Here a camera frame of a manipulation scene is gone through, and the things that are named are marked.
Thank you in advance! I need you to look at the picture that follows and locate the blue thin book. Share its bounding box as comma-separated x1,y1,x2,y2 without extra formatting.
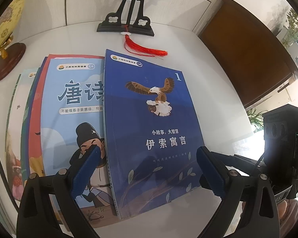
33,57,50,100

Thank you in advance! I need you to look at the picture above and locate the light blue poetry book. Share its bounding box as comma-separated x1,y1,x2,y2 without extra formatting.
40,58,121,228

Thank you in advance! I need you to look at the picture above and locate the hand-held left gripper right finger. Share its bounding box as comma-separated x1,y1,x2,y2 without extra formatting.
197,146,281,238

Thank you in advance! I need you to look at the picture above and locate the green thin book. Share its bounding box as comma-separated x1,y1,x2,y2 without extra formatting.
21,67,40,176

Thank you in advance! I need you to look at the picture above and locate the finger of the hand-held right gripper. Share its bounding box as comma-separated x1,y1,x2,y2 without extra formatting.
210,151,264,174

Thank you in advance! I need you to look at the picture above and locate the black cable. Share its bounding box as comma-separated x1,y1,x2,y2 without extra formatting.
254,151,266,170

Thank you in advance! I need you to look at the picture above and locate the dark blue eagle book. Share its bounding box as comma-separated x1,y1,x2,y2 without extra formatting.
103,49,205,220

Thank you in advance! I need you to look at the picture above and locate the red book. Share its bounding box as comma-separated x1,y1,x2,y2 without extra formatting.
28,55,105,179

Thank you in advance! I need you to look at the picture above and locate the yellow globe with brown base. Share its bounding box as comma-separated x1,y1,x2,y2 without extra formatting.
0,0,27,83

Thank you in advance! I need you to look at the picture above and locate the red tassel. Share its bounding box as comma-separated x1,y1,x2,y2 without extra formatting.
120,25,168,58

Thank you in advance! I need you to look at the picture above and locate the white bookshelf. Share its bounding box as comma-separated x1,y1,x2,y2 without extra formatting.
22,0,225,34

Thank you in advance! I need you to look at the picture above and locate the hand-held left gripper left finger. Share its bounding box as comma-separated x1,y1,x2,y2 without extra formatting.
16,145,102,238

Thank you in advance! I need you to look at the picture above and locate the black carved fan stand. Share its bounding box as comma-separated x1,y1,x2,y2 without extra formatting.
97,0,164,37

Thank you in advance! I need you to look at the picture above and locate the green potted plant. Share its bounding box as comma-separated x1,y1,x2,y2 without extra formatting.
248,108,269,132

